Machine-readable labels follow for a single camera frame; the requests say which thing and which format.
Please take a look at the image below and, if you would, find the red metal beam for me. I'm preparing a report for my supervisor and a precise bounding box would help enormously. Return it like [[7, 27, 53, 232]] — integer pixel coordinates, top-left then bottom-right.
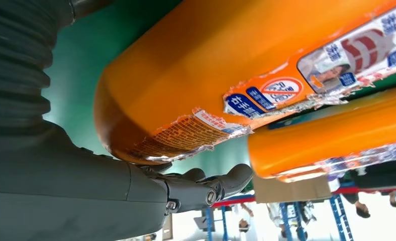
[[211, 185, 396, 208]]

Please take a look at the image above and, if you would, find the black carrying case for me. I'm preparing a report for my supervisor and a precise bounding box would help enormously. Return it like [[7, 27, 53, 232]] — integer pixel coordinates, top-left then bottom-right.
[[349, 161, 396, 191]]

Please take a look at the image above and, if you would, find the blue metal rack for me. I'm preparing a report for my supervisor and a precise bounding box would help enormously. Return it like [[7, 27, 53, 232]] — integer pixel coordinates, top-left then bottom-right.
[[205, 194, 355, 241]]

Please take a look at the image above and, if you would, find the brown cardboard box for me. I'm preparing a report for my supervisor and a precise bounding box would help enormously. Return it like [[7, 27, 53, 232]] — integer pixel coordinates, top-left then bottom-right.
[[253, 174, 334, 204]]

